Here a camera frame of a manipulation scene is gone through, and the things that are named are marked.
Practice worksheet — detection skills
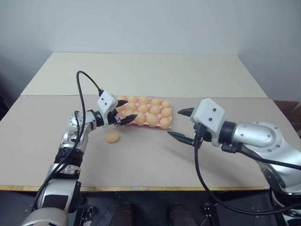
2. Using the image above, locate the pink egg tray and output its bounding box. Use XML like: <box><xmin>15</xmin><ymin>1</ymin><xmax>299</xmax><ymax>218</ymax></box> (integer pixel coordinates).
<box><xmin>114</xmin><ymin>95</ymin><xmax>174</xmax><ymax>129</ymax></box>

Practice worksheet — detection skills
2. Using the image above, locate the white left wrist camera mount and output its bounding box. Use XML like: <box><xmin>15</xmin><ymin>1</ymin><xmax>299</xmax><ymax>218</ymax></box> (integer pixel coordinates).
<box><xmin>96</xmin><ymin>91</ymin><xmax>118</xmax><ymax>126</ymax></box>

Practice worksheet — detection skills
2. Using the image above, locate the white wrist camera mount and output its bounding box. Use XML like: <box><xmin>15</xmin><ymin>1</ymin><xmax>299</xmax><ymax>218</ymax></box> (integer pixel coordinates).
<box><xmin>190</xmin><ymin>98</ymin><xmax>227</xmax><ymax>147</ymax></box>
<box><xmin>96</xmin><ymin>91</ymin><xmax>118</xmax><ymax>126</ymax></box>

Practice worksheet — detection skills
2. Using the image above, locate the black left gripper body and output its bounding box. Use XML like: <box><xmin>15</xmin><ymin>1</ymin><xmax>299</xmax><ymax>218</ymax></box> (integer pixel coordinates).
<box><xmin>108</xmin><ymin>107</ymin><xmax>121</xmax><ymax>126</ymax></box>

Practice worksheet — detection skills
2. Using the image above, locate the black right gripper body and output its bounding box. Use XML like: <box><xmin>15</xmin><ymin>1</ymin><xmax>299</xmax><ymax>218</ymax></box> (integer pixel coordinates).
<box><xmin>192</xmin><ymin>123</ymin><xmax>213</xmax><ymax>149</ymax></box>

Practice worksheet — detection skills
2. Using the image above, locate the black metal bracket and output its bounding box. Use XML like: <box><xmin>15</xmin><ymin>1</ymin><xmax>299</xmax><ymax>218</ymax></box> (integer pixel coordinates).
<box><xmin>202</xmin><ymin>202</ymin><xmax>221</xmax><ymax>226</ymax></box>
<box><xmin>74</xmin><ymin>206</ymin><xmax>98</xmax><ymax>226</ymax></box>

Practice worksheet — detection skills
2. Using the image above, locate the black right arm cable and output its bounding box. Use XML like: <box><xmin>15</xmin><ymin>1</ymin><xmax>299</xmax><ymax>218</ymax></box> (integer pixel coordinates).
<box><xmin>222</xmin><ymin>143</ymin><xmax>301</xmax><ymax>170</ymax></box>

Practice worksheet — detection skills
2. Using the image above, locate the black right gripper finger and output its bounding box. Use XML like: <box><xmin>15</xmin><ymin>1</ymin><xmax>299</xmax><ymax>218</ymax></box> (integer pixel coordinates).
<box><xmin>166</xmin><ymin>131</ymin><xmax>195</xmax><ymax>146</ymax></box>
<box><xmin>177</xmin><ymin>107</ymin><xmax>196</xmax><ymax>117</ymax></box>

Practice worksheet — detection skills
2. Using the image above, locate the dark brown rounded shape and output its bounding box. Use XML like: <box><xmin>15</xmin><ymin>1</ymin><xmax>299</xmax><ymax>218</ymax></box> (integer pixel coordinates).
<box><xmin>167</xmin><ymin>202</ymin><xmax>187</xmax><ymax>226</ymax></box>
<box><xmin>117</xmin><ymin>202</ymin><xmax>134</xmax><ymax>226</ymax></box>

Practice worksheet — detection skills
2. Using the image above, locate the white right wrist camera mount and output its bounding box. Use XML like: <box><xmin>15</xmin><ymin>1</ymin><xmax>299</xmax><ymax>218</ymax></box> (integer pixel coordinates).
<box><xmin>190</xmin><ymin>98</ymin><xmax>227</xmax><ymax>147</ymax></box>

